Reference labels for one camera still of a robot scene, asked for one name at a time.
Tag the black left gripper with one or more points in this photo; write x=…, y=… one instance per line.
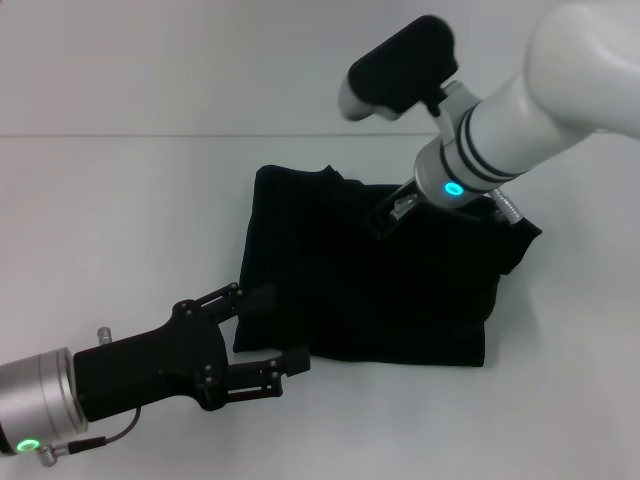
x=150, y=360

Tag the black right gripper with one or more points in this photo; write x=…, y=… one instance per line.
x=392, y=210

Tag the black shirt with FREE print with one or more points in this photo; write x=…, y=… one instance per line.
x=375, y=290

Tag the small silver left wrist knob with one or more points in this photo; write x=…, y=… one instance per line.
x=105, y=335

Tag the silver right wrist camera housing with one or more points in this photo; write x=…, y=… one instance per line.
x=400, y=65

